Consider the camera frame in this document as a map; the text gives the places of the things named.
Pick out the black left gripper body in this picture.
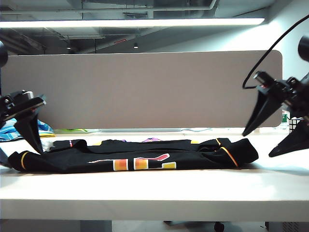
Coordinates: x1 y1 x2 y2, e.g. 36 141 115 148
0 93 47 123

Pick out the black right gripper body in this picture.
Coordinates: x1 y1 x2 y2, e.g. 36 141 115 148
256 74 309 117

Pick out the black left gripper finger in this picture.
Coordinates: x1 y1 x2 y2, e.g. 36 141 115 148
14 112 44 155
0 146 12 169

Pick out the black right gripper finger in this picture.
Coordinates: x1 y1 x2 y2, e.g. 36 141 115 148
242 89 283 137
268 119 309 158

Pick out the black basketball jersey number 35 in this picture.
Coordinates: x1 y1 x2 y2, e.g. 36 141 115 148
8 137 259 174

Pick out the Rubik's cube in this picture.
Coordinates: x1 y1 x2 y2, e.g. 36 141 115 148
288 116 305 134

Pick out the yellow flat item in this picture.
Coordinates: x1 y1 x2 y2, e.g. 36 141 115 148
38 131 56 139

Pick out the blue patterned cloth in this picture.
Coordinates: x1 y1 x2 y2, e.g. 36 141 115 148
0 117 55 142

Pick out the white box green label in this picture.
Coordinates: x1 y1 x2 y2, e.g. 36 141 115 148
281 109 291 131

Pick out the green flat item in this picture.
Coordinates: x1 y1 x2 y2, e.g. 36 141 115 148
54 128 89 133

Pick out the black office chair base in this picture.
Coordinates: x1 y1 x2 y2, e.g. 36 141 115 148
163 220 225 232

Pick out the brown-grey desk divider panel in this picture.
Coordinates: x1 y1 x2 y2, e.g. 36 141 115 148
1 50 283 130

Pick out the long linear ceiling light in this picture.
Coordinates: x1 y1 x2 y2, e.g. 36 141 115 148
0 18 266 29

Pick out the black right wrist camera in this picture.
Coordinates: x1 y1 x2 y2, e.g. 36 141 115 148
253 71 276 90

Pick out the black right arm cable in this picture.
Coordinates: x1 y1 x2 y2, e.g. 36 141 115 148
242 14 309 89

